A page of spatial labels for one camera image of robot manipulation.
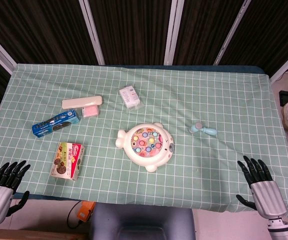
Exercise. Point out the white tissue pack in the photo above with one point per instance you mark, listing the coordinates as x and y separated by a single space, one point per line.
130 96

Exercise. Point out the grey blue chair seat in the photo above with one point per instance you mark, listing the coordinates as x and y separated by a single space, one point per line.
141 222

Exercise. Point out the orange device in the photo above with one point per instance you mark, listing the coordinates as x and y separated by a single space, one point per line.
85 212

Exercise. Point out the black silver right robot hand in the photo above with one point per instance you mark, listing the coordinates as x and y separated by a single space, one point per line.
267 197

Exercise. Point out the green red biscuit box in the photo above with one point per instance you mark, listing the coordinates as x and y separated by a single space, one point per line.
66 162

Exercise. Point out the light blue small handheld toy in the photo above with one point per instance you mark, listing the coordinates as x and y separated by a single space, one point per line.
210 131

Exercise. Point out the blue cookie box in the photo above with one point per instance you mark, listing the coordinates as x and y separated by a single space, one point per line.
56 123

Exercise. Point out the beige pencil case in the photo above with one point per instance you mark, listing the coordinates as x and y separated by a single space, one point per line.
81 102

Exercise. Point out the white fish game toy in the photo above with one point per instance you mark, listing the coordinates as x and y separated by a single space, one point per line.
146 160

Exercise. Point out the pink eraser pack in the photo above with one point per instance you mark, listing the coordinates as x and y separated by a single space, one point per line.
90 111

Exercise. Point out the green checked tablecloth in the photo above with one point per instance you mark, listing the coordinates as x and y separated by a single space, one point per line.
184 180

